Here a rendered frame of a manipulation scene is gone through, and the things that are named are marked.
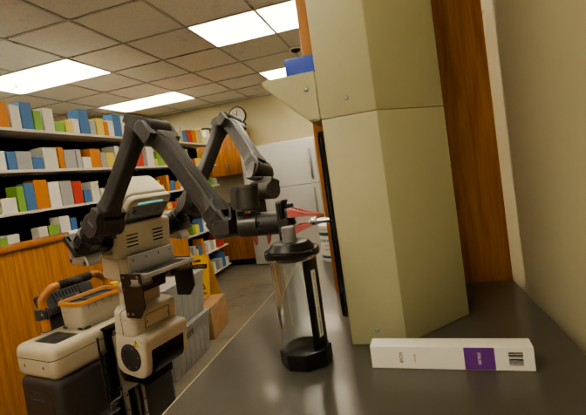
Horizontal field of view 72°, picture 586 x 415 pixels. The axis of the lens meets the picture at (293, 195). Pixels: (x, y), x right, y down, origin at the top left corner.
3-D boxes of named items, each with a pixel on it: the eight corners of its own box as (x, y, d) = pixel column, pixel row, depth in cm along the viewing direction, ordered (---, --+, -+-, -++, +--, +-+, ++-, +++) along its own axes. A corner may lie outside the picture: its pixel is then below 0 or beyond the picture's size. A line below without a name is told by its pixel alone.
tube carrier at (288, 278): (344, 355, 77) (328, 246, 76) (292, 373, 73) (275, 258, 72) (318, 337, 87) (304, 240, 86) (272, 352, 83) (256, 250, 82)
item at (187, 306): (211, 307, 329) (205, 267, 327) (171, 338, 271) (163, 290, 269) (166, 309, 340) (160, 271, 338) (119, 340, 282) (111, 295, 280)
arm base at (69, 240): (94, 231, 143) (61, 238, 132) (104, 216, 140) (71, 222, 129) (106, 249, 141) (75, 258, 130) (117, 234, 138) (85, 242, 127)
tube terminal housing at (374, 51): (457, 289, 108) (421, -1, 104) (482, 341, 77) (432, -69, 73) (364, 295, 115) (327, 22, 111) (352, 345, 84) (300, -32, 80)
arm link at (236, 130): (236, 130, 170) (214, 119, 163) (243, 119, 168) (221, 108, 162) (270, 187, 139) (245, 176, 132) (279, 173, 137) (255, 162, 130)
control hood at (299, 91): (342, 130, 112) (337, 94, 112) (321, 119, 81) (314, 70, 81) (302, 137, 115) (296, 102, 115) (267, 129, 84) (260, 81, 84)
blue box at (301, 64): (332, 93, 110) (328, 60, 109) (327, 87, 100) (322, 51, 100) (297, 100, 112) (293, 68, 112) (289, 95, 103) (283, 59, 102)
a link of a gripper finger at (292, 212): (317, 206, 90) (277, 210, 93) (322, 237, 91) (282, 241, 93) (323, 202, 97) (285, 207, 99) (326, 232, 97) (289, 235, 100)
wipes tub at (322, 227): (356, 253, 171) (350, 218, 170) (352, 260, 158) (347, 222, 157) (325, 255, 174) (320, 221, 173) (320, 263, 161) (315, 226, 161)
